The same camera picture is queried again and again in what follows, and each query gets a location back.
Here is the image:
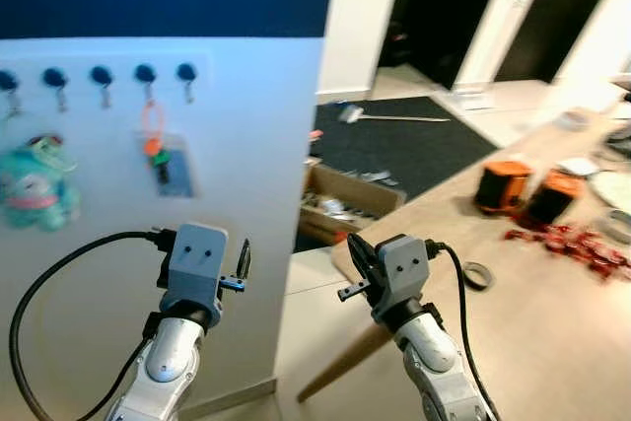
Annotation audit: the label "orange and black device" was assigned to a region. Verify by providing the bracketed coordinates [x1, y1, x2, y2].
[474, 159, 534, 215]
[520, 172, 586, 232]

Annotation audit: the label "white plate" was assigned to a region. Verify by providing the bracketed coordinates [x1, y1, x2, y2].
[590, 169, 631, 214]

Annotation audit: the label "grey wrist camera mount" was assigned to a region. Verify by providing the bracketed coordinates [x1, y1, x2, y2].
[160, 223, 230, 316]
[374, 234, 431, 311]

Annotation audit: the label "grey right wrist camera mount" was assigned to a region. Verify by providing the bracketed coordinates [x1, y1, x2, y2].
[374, 234, 431, 311]

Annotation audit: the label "keys with orange loop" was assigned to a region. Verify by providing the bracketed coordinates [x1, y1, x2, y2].
[137, 96, 196, 199]

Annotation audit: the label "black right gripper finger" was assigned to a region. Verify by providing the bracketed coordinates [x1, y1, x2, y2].
[345, 233, 378, 282]

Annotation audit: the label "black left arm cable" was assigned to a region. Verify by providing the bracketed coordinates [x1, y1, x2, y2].
[9, 228, 176, 421]

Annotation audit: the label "blue wall hook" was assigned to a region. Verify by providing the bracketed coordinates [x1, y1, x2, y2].
[176, 61, 199, 105]
[90, 64, 114, 109]
[0, 68, 21, 114]
[42, 66, 70, 112]
[134, 62, 158, 99]

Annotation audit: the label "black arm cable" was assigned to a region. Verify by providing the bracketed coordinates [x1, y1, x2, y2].
[9, 228, 176, 421]
[424, 241, 497, 421]

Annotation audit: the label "white pillar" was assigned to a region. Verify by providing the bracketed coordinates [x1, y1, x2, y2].
[456, 0, 556, 112]

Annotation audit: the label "long-handled tool on floor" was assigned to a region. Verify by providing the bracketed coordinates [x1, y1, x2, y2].
[337, 104, 453, 127]

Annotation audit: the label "open cardboard box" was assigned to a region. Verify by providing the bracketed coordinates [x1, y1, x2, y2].
[298, 159, 407, 246]

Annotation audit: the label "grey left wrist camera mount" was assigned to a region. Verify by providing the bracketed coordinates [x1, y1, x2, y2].
[160, 223, 230, 316]

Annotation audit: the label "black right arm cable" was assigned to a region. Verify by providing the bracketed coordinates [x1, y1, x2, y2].
[424, 241, 497, 421]

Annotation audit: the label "pile of red wrappers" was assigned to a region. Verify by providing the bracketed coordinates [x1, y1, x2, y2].
[502, 223, 631, 281]

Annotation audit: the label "dark grey floor rug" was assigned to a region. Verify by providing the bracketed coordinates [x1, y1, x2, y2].
[309, 95, 500, 202]

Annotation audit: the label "dark tape roll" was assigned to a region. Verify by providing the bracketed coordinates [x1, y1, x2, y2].
[460, 260, 493, 292]

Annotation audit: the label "teal plush toy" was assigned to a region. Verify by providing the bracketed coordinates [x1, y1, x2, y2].
[0, 133, 82, 234]

